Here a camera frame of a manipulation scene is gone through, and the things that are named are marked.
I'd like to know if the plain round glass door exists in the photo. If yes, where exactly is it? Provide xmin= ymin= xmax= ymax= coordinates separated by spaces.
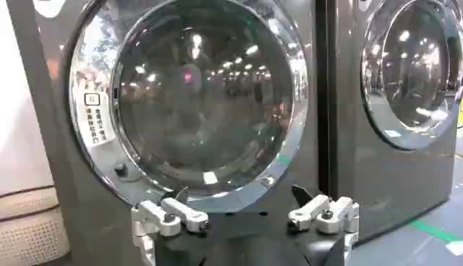
xmin=359 ymin=0 xmax=463 ymax=151

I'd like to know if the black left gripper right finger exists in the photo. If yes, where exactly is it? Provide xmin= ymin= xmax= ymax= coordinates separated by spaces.
xmin=286 ymin=184 xmax=360 ymax=266

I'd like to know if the round glass door with sticker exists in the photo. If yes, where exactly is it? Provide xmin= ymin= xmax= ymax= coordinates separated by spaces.
xmin=67 ymin=0 xmax=310 ymax=214

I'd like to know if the beige perforated laundry basket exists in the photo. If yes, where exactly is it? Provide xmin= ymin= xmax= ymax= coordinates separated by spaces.
xmin=0 ymin=185 xmax=71 ymax=266

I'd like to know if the grey dryer with label sticker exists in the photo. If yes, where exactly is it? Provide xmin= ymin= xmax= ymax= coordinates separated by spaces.
xmin=6 ymin=0 xmax=328 ymax=266

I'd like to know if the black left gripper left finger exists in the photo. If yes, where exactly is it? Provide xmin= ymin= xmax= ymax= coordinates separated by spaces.
xmin=130 ymin=186 xmax=210 ymax=266

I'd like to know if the plain grey dryer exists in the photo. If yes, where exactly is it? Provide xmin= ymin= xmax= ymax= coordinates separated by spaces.
xmin=328 ymin=0 xmax=463 ymax=247

